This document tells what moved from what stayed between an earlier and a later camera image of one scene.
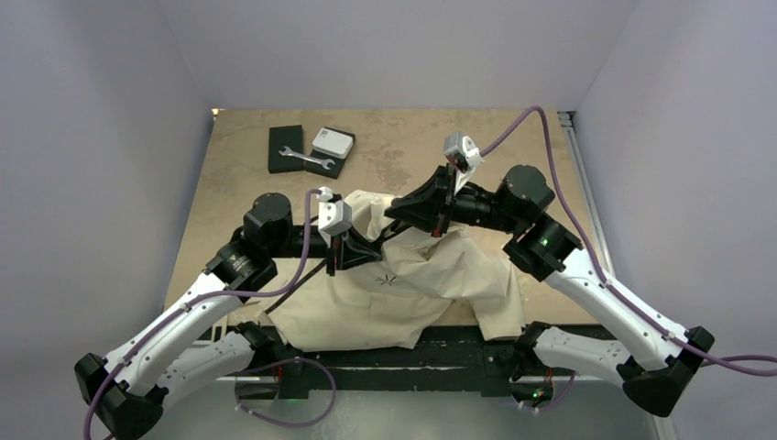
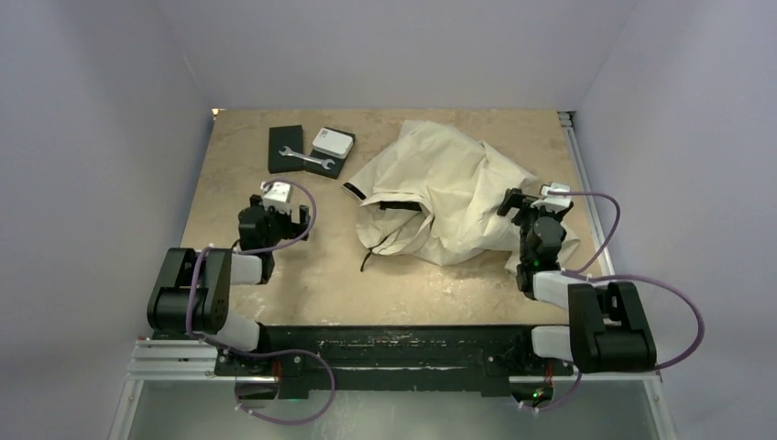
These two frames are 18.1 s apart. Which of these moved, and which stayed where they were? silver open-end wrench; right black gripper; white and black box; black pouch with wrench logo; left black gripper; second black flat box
Moved: right black gripper; left black gripper
Stayed: white and black box; second black flat box; silver open-end wrench; black pouch with wrench logo
